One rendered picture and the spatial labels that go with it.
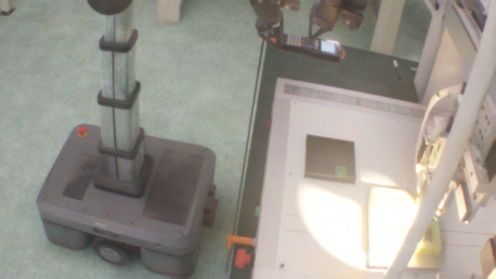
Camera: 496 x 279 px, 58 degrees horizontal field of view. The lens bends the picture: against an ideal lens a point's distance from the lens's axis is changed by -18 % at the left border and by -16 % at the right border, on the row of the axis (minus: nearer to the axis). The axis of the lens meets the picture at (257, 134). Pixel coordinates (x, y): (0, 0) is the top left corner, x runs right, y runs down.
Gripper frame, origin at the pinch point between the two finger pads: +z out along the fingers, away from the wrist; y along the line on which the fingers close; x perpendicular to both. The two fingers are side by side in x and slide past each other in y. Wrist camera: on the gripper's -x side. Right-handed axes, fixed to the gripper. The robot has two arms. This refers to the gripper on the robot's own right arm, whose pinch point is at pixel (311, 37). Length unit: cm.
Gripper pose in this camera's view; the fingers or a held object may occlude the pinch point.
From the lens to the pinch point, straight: 156.5
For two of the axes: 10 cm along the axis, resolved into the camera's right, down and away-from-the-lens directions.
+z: -3.7, 6.8, 6.3
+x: -9.2, -3.6, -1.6
